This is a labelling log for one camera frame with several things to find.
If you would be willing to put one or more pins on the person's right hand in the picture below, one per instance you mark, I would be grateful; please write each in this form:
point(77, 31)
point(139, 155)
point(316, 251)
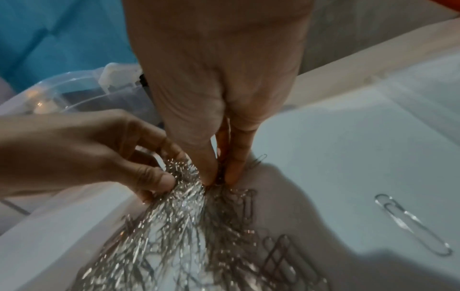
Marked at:
point(222, 56)

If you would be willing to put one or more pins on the person's left hand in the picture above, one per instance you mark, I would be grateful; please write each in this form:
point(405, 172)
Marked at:
point(72, 150)

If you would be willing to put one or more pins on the clear plastic storage box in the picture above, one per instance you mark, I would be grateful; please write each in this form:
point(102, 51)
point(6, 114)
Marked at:
point(82, 93)

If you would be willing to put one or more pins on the pile of silver paper clips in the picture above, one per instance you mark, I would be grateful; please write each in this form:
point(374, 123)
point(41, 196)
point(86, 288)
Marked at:
point(197, 241)

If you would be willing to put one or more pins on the single silver paper clip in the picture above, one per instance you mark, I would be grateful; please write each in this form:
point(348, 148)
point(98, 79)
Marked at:
point(413, 224)

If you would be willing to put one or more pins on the blue backdrop cloth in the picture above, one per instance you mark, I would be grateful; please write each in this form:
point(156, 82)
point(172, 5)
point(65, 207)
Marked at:
point(54, 37)

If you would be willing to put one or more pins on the red object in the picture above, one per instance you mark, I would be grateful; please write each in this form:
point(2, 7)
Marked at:
point(449, 3)

